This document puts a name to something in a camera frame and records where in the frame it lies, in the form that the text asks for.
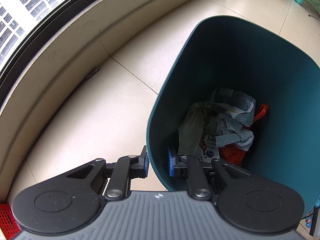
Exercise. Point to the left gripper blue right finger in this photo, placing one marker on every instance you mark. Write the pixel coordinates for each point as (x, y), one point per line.
(195, 173)

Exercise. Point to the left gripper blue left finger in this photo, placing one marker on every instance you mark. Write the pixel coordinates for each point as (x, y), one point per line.
(122, 172)

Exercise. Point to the grey plastic bag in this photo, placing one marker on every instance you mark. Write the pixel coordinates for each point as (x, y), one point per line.
(223, 130)

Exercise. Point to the dark green trash bin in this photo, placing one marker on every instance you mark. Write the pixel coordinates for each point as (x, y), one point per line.
(229, 52)

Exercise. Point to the blue gloved right hand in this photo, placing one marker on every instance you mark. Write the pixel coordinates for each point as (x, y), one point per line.
(312, 214)

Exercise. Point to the white printed wrapper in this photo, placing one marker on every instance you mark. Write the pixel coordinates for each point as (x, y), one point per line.
(205, 153)

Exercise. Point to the red plastic bag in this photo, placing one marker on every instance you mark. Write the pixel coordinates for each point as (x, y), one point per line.
(233, 154)

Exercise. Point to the red plastic crate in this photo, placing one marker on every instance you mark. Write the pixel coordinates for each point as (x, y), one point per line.
(8, 223)

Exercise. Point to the black window frame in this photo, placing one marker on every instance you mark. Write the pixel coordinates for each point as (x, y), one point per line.
(36, 39)

